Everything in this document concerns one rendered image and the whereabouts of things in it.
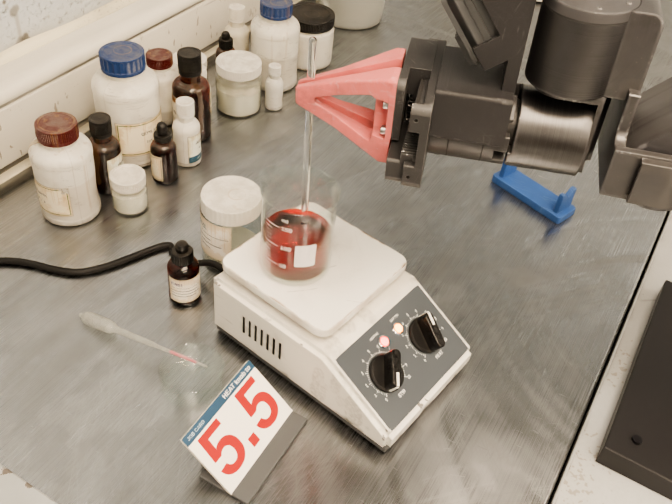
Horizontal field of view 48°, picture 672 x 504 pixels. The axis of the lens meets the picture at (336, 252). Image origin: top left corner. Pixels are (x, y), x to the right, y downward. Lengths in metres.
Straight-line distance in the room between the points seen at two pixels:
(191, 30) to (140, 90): 0.23
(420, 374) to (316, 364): 0.09
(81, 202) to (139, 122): 0.12
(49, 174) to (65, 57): 0.17
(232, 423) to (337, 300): 0.13
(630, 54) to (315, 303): 0.30
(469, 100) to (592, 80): 0.08
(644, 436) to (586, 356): 0.11
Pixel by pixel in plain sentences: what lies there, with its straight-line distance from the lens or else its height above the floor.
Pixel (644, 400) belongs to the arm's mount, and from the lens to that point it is 0.71.
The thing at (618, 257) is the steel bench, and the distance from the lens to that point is 0.87.
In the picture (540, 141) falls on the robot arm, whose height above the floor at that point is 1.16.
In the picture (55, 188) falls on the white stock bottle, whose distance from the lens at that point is 0.79.
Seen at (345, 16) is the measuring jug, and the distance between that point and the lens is 1.19.
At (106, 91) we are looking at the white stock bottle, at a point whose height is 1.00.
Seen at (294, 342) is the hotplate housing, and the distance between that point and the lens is 0.61.
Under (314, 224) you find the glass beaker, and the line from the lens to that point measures 0.57.
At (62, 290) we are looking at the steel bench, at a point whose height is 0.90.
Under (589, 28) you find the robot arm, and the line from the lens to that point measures 0.48.
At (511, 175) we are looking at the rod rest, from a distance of 0.92.
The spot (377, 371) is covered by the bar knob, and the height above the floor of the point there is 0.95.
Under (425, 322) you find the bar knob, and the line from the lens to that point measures 0.64.
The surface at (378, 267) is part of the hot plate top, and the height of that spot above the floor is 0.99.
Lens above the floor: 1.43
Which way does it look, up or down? 43 degrees down
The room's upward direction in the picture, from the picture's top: 7 degrees clockwise
